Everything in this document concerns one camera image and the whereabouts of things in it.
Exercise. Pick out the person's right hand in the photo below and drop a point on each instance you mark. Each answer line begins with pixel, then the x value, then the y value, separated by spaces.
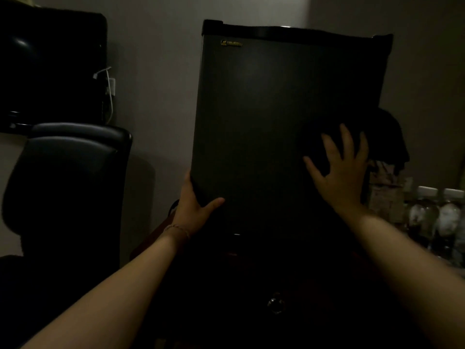
pixel 343 181

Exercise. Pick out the person's left hand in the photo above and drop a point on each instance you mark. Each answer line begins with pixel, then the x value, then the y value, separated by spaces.
pixel 190 214

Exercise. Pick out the blue cloth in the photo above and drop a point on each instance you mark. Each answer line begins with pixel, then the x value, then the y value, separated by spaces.
pixel 388 138

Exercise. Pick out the clear plastic water bottle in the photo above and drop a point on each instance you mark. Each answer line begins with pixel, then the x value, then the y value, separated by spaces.
pixel 450 221
pixel 423 214

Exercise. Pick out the black mini fridge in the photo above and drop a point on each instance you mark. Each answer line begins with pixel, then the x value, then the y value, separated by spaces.
pixel 272 123

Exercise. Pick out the person's left forearm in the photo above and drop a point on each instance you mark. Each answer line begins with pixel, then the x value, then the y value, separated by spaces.
pixel 109 298

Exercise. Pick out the person's right forearm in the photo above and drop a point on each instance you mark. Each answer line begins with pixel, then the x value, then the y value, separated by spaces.
pixel 410 276

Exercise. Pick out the printed brochure stand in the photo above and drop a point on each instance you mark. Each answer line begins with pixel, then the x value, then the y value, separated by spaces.
pixel 385 196

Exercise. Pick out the black office chair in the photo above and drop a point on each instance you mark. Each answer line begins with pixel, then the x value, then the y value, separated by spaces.
pixel 65 185

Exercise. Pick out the white socket with plug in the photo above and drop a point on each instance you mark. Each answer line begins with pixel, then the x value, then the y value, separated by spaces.
pixel 111 86

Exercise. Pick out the black television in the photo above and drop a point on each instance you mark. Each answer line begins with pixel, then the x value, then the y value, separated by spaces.
pixel 47 61

